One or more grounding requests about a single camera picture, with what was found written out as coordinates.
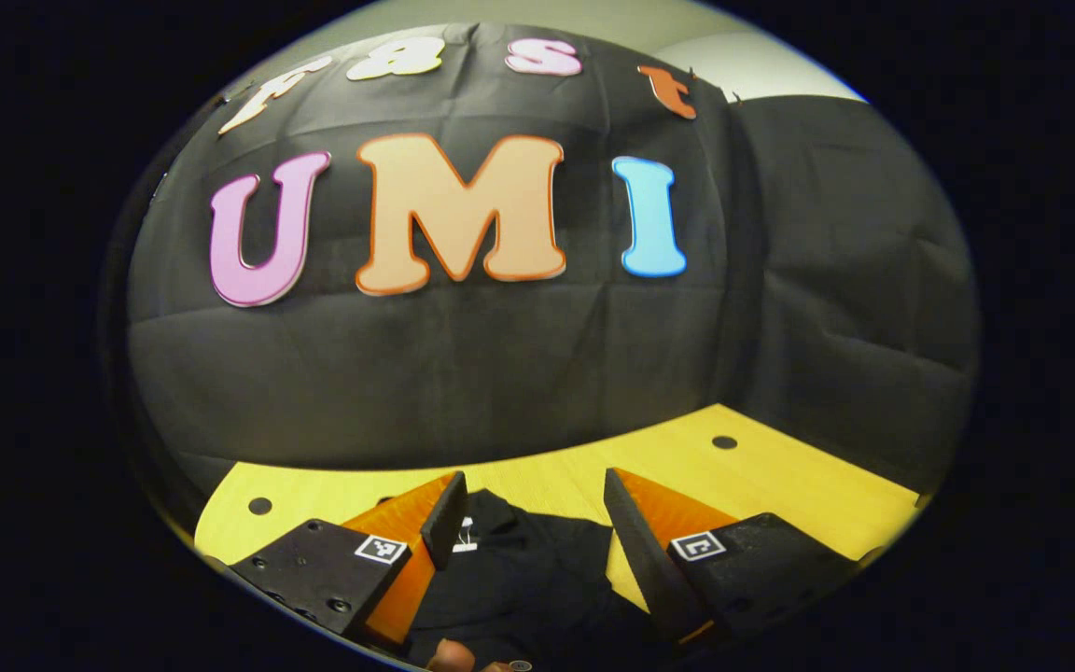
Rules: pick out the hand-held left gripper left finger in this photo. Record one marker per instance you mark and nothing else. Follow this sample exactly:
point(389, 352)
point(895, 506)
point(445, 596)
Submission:
point(444, 527)

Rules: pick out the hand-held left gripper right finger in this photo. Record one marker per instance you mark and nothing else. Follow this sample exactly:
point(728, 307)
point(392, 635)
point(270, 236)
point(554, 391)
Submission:
point(649, 569)

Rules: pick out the black button shirt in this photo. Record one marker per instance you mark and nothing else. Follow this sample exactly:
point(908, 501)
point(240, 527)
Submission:
point(537, 579)

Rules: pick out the black backdrop cloth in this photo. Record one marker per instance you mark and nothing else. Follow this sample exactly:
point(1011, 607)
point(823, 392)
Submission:
point(500, 373)

